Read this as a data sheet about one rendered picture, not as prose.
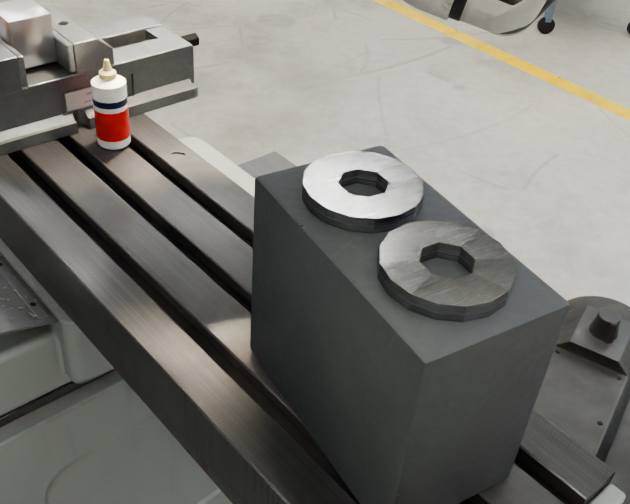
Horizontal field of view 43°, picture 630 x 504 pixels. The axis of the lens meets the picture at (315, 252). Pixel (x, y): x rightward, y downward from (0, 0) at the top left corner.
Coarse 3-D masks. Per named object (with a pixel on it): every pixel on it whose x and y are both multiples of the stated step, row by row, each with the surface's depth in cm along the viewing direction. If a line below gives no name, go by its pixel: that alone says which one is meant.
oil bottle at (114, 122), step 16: (96, 80) 93; (112, 80) 92; (96, 96) 93; (112, 96) 93; (96, 112) 94; (112, 112) 94; (128, 112) 96; (96, 128) 96; (112, 128) 95; (128, 128) 97; (112, 144) 96; (128, 144) 98
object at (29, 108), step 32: (96, 32) 107; (128, 32) 108; (160, 32) 109; (0, 64) 90; (128, 64) 101; (160, 64) 104; (192, 64) 107; (0, 96) 92; (32, 96) 95; (64, 96) 97; (128, 96) 103; (160, 96) 105; (192, 96) 108; (0, 128) 94; (32, 128) 96; (64, 128) 98
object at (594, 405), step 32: (576, 320) 133; (608, 320) 127; (576, 352) 129; (608, 352) 127; (544, 384) 123; (576, 384) 124; (608, 384) 124; (544, 416) 118; (576, 416) 119; (608, 416) 119; (608, 448) 116
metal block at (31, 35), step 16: (16, 0) 96; (32, 0) 97; (0, 16) 92; (16, 16) 93; (32, 16) 93; (48, 16) 94; (0, 32) 94; (16, 32) 92; (32, 32) 94; (48, 32) 95; (16, 48) 93; (32, 48) 95; (48, 48) 96; (32, 64) 96
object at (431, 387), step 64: (256, 192) 61; (320, 192) 57; (384, 192) 60; (256, 256) 65; (320, 256) 54; (384, 256) 52; (448, 256) 54; (512, 256) 55; (256, 320) 68; (320, 320) 57; (384, 320) 49; (448, 320) 49; (512, 320) 50; (320, 384) 60; (384, 384) 51; (448, 384) 49; (512, 384) 54; (384, 448) 54; (448, 448) 54; (512, 448) 60
